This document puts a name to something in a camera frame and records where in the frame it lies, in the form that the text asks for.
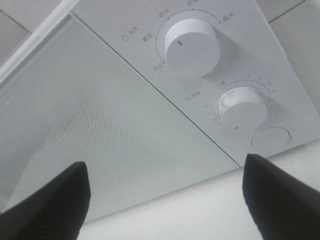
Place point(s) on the white microwave door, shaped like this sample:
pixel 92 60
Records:
pixel 74 100

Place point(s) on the upper white power knob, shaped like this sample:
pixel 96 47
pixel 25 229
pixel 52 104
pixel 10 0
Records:
pixel 191 48

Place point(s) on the round white door button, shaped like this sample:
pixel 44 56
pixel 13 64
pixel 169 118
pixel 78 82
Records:
pixel 271 138

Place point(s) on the white timer knob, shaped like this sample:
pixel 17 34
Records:
pixel 242 108

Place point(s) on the white microwave oven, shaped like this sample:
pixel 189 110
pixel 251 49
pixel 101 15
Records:
pixel 218 62

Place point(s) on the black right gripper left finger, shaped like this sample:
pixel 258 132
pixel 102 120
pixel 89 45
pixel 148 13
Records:
pixel 56 211

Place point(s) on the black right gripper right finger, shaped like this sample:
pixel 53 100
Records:
pixel 281 206

